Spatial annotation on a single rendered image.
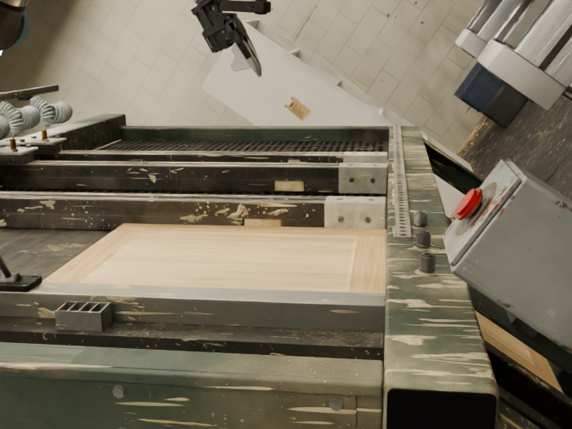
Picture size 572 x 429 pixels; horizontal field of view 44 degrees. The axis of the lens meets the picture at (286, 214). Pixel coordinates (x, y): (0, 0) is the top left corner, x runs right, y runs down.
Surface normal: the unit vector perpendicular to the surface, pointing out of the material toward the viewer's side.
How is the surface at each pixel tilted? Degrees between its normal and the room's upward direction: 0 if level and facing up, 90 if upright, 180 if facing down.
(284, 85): 90
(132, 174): 90
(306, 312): 90
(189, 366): 55
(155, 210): 90
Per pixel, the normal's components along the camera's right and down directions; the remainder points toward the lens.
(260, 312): -0.14, 0.24
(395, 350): -0.02, -0.97
